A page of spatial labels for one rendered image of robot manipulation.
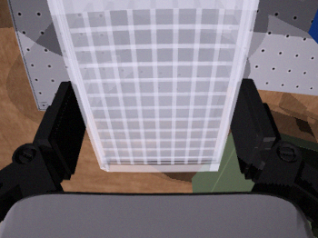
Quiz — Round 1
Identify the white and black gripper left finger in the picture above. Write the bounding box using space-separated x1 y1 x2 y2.
0 81 86 223

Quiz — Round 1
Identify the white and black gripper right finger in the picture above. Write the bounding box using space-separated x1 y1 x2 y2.
230 79 318 225

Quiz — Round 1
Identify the white well plate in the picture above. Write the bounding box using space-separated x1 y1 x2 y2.
47 0 259 172

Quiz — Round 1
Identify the blue bin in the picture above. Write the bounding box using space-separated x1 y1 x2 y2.
308 9 318 44

